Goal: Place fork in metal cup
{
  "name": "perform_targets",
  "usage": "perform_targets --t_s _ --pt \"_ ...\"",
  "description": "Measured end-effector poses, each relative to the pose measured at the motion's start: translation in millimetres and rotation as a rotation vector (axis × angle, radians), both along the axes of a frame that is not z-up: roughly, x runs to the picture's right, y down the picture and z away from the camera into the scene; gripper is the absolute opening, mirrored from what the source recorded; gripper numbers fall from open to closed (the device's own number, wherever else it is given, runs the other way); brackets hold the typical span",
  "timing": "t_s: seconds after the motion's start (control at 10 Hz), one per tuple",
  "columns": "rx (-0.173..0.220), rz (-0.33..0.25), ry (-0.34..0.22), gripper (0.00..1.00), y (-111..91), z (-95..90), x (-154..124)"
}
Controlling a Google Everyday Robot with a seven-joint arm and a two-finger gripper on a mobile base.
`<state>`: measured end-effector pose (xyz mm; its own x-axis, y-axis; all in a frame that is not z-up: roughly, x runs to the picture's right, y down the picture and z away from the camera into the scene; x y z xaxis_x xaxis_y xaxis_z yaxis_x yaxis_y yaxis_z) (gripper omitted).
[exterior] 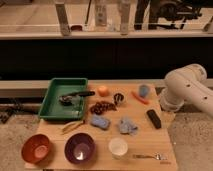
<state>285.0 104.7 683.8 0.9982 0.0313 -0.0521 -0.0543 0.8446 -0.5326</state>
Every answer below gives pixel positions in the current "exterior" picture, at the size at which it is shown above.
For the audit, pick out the bunch of dark grapes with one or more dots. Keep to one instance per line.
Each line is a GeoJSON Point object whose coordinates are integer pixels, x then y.
{"type": "Point", "coordinates": [101, 107]}

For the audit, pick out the black rectangular block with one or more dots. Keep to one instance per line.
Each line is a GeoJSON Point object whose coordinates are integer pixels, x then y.
{"type": "Point", "coordinates": [154, 118]}

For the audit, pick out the purple bowl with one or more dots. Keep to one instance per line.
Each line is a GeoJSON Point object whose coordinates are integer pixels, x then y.
{"type": "Point", "coordinates": [79, 148]}

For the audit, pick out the orange bowl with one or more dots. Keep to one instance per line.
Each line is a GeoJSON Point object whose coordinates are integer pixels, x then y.
{"type": "Point", "coordinates": [36, 148]}

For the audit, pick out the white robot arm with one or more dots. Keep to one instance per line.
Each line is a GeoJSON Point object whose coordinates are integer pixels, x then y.
{"type": "Point", "coordinates": [186, 84]}

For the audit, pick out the metal cup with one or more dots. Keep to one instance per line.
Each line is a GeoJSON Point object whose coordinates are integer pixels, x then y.
{"type": "Point", "coordinates": [118, 99]}

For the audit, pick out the green plastic tray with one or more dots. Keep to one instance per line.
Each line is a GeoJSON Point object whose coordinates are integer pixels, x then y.
{"type": "Point", "coordinates": [52, 110]}

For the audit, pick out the blue plastic cup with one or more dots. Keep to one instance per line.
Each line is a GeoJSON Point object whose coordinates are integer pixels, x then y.
{"type": "Point", "coordinates": [144, 90]}

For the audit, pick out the black handled ladle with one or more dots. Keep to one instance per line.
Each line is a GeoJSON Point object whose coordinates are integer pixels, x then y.
{"type": "Point", "coordinates": [67, 99]}

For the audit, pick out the wooden board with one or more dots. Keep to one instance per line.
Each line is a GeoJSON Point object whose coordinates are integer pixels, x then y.
{"type": "Point", "coordinates": [146, 141]}

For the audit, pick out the crumpled blue cloth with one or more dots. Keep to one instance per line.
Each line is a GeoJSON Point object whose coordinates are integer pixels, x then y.
{"type": "Point", "coordinates": [126, 126]}

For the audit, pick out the yellow banana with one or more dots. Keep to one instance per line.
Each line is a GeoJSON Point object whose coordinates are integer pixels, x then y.
{"type": "Point", "coordinates": [71, 126]}

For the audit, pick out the orange fruit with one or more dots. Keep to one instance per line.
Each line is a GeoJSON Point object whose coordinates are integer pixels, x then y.
{"type": "Point", "coordinates": [103, 91]}

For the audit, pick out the orange carrot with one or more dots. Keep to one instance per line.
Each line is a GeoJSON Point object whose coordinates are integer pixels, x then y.
{"type": "Point", "coordinates": [142, 100]}

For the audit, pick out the white cup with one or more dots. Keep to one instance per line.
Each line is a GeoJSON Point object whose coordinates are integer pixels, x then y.
{"type": "Point", "coordinates": [118, 147]}

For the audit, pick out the blue sponge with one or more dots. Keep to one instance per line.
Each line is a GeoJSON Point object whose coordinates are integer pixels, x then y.
{"type": "Point", "coordinates": [100, 122]}

